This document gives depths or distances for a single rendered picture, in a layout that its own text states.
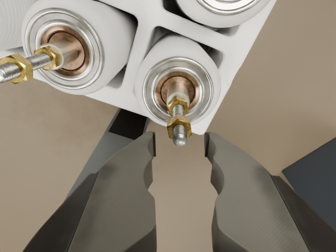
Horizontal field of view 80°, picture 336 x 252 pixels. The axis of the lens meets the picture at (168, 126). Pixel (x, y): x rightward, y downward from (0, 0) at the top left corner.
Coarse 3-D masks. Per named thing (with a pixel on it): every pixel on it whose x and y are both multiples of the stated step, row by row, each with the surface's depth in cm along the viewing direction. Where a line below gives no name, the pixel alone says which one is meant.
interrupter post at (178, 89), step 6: (174, 84) 21; (180, 84) 21; (168, 90) 20; (174, 90) 19; (180, 90) 19; (186, 90) 20; (168, 96) 19; (174, 96) 19; (180, 96) 19; (186, 96) 19
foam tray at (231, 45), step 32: (96, 0) 33; (128, 0) 24; (160, 0) 24; (160, 32) 35; (192, 32) 25; (224, 32) 30; (256, 32) 25; (128, 64) 27; (224, 64) 27; (96, 96) 30; (128, 96) 30; (192, 128) 32
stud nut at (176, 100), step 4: (176, 96) 18; (172, 100) 18; (176, 100) 17; (180, 100) 17; (184, 100) 18; (168, 104) 18; (172, 104) 18; (180, 104) 18; (184, 104) 18; (168, 108) 18; (172, 108) 18; (184, 108) 18; (172, 112) 18; (184, 112) 18
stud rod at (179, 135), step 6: (174, 108) 17; (180, 108) 17; (174, 114) 16; (180, 114) 16; (180, 126) 14; (174, 132) 14; (180, 132) 13; (174, 138) 13; (180, 138) 13; (186, 138) 13; (180, 144) 14
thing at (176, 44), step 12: (168, 36) 29; (180, 36) 27; (156, 48) 21; (168, 48) 20; (180, 48) 20; (192, 48) 20; (144, 60) 21; (156, 60) 20; (204, 60) 20; (144, 72) 21; (216, 72) 21; (216, 84) 21; (216, 96) 22; (144, 108) 23; (156, 120) 24
